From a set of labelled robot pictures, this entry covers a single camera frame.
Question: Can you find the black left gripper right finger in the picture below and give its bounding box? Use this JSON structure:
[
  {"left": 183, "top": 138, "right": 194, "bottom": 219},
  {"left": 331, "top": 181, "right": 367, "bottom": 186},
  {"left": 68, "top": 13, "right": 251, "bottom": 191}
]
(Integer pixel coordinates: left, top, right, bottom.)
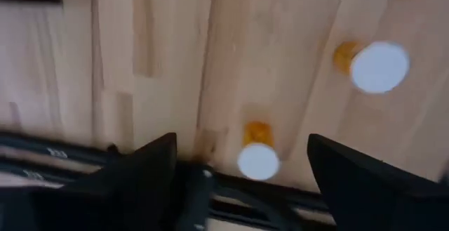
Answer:
[{"left": 307, "top": 134, "right": 449, "bottom": 231}]

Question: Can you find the orange medicine bottle white cap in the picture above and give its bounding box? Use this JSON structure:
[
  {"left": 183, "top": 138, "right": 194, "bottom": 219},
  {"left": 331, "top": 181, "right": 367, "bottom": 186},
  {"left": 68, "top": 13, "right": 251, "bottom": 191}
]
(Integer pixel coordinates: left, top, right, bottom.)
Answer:
[
  {"left": 332, "top": 40, "right": 410, "bottom": 95},
  {"left": 237, "top": 120, "right": 281, "bottom": 182}
]

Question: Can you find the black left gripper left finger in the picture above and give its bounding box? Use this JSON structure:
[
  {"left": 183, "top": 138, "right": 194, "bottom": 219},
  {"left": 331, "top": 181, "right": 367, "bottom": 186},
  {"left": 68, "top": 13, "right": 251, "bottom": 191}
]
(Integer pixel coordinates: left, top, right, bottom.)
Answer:
[{"left": 105, "top": 132, "right": 178, "bottom": 231}]

